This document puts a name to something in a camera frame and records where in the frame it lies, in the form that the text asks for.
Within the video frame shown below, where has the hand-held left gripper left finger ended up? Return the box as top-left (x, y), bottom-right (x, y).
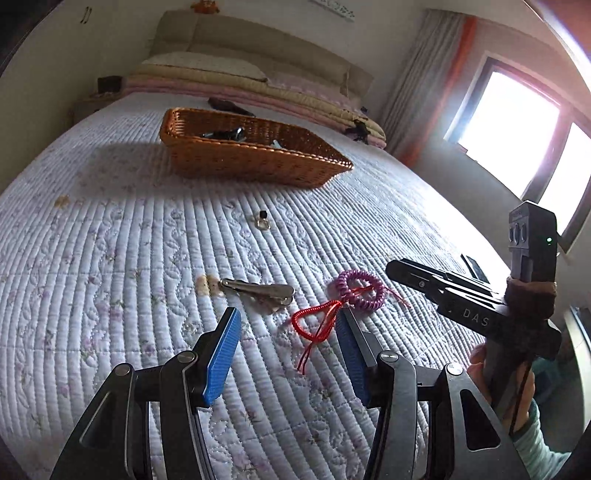
top-left (50, 306), bottom-right (243, 480)

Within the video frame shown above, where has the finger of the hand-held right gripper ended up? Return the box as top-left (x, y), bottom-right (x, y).
top-left (385, 258), bottom-right (462, 302)
top-left (441, 271), bottom-right (505, 306)

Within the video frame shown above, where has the purple spiral hair tie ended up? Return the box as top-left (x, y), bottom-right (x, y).
top-left (329, 270), bottom-right (385, 308)

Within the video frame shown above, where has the grey curtain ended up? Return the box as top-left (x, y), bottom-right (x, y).
top-left (379, 8), bottom-right (467, 158)

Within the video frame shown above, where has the red cord bracelet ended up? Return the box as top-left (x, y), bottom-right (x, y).
top-left (291, 285), bottom-right (411, 374)

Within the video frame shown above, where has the black rectangular device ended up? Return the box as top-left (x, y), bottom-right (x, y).
top-left (462, 254), bottom-right (489, 282)

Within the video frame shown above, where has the person's right forearm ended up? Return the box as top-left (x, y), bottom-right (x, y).
top-left (510, 399), bottom-right (573, 480)

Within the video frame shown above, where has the person's right hand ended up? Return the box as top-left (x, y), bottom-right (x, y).
top-left (467, 344), bottom-right (536, 437)

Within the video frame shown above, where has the orange curtain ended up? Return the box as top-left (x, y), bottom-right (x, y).
top-left (402, 16), bottom-right (478, 167)

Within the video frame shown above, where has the beige padded headboard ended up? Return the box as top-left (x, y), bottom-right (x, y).
top-left (152, 10), bottom-right (375, 100)

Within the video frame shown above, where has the white wardrobe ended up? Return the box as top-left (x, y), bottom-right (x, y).
top-left (0, 0), bottom-right (139, 93)

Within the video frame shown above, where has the cream floral pillow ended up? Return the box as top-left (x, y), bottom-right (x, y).
top-left (141, 52), bottom-right (269, 83)

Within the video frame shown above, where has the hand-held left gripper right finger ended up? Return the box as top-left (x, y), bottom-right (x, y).
top-left (336, 307), bottom-right (532, 480)

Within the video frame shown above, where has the dark framed window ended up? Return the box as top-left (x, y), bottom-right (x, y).
top-left (443, 53), bottom-right (591, 252)

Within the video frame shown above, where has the brown wicker basket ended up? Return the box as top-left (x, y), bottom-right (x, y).
top-left (159, 107), bottom-right (354, 188)

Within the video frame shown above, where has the folded yellow blanket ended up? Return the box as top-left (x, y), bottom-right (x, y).
top-left (131, 65), bottom-right (384, 134)

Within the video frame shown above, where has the beige nightstand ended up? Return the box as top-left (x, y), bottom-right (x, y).
top-left (74, 90), bottom-right (123, 121)

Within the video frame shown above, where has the black wristwatch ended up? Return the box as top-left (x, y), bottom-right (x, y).
top-left (202, 127), bottom-right (245, 141)

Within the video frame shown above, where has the white decorative wall shelf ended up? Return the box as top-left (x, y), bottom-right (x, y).
top-left (309, 0), bottom-right (356, 21)

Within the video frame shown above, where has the folded pink blanket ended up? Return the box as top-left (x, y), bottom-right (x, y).
top-left (121, 76), bottom-right (387, 148)

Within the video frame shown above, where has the silver metal hair clip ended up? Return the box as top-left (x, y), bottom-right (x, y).
top-left (218, 278), bottom-right (295, 308)

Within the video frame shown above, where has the pink pillow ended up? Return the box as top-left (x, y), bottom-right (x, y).
top-left (265, 71), bottom-right (352, 100)

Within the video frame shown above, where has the dark brown hairbrush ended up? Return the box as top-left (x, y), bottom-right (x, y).
top-left (208, 96), bottom-right (256, 117)

